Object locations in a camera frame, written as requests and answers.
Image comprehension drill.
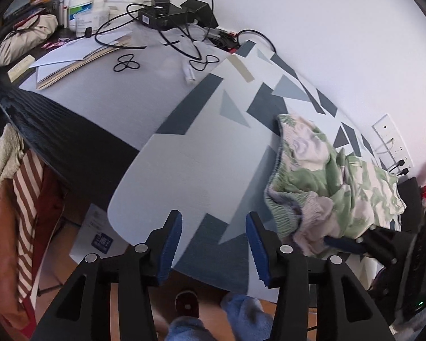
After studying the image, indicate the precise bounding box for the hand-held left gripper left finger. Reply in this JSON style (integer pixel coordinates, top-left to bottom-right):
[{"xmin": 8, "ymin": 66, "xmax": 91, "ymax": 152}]
[{"xmin": 30, "ymin": 210, "xmax": 183, "ymax": 341}]

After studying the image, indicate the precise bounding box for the green leaf print pajamas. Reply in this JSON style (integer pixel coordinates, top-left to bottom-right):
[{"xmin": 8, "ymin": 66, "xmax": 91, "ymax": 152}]
[{"xmin": 264, "ymin": 114, "xmax": 407, "ymax": 257}]

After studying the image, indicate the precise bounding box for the person's leg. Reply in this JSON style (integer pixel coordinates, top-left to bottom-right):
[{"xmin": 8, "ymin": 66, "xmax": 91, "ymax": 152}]
[
  {"xmin": 166, "ymin": 315, "xmax": 208, "ymax": 341},
  {"xmin": 221, "ymin": 292, "xmax": 275, "ymax": 341}
]

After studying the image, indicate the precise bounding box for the black speaker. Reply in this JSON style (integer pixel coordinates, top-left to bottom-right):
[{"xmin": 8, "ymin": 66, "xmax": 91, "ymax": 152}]
[{"xmin": 398, "ymin": 177, "xmax": 426, "ymax": 234}]

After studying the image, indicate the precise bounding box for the beige fleece garment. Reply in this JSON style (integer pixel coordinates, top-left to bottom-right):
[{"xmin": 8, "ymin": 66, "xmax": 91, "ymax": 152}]
[{"xmin": 0, "ymin": 124, "xmax": 25, "ymax": 214}]

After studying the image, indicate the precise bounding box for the white wall socket strip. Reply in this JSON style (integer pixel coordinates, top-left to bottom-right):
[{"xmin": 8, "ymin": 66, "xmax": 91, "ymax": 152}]
[{"xmin": 372, "ymin": 114, "xmax": 414, "ymax": 179}]

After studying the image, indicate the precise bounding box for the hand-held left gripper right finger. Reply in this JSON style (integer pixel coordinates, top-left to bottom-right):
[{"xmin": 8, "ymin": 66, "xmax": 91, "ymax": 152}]
[{"xmin": 246, "ymin": 212, "xmax": 394, "ymax": 341}]

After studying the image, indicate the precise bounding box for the tangle of black cables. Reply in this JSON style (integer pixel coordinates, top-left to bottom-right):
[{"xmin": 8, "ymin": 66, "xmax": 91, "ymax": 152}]
[{"xmin": 94, "ymin": 0, "xmax": 275, "ymax": 73}]

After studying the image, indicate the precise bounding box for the black power adapter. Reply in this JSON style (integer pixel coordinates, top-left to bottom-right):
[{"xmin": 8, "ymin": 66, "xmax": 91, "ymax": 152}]
[{"xmin": 138, "ymin": 0, "xmax": 186, "ymax": 30}]

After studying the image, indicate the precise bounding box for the white lotion bottle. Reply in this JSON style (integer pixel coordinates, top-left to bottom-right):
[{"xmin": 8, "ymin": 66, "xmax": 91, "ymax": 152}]
[{"xmin": 68, "ymin": 0, "xmax": 93, "ymax": 31}]

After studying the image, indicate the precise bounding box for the grey desk pad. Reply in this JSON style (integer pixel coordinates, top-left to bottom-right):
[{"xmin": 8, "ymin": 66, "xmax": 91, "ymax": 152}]
[{"xmin": 18, "ymin": 25, "xmax": 243, "ymax": 150}]

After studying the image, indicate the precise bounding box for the stack of papers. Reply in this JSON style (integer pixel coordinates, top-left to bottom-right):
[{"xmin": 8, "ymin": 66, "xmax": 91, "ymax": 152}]
[{"xmin": 30, "ymin": 30, "xmax": 134, "ymax": 90}]

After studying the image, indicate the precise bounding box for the maroon slipper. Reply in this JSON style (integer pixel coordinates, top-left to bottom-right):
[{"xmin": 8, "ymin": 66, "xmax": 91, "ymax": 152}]
[{"xmin": 175, "ymin": 290, "xmax": 200, "ymax": 319}]

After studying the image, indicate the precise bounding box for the red white striped cloth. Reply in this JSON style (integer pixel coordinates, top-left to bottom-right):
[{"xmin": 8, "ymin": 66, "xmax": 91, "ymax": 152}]
[{"xmin": 12, "ymin": 149, "xmax": 45, "ymax": 303}]

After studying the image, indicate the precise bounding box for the beige cloth bag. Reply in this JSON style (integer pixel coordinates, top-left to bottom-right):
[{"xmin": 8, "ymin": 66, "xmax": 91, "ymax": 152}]
[{"xmin": 0, "ymin": 14, "xmax": 59, "ymax": 67}]

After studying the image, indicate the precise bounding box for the geometric print table mat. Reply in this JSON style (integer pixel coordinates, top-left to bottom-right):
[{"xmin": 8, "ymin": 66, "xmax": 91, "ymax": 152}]
[{"xmin": 106, "ymin": 39, "xmax": 412, "ymax": 298}]

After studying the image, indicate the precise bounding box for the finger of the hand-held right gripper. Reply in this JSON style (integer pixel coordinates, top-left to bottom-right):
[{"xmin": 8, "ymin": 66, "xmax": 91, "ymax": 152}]
[{"xmin": 323, "ymin": 225, "xmax": 400, "ymax": 265}]

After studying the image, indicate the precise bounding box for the white box blue label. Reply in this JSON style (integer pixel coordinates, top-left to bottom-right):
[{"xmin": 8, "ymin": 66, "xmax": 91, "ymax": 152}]
[{"xmin": 69, "ymin": 204, "xmax": 133, "ymax": 268}]

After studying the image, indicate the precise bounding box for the white marker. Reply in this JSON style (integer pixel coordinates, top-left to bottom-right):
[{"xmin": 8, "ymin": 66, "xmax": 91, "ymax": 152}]
[{"xmin": 182, "ymin": 60, "xmax": 197, "ymax": 86}]

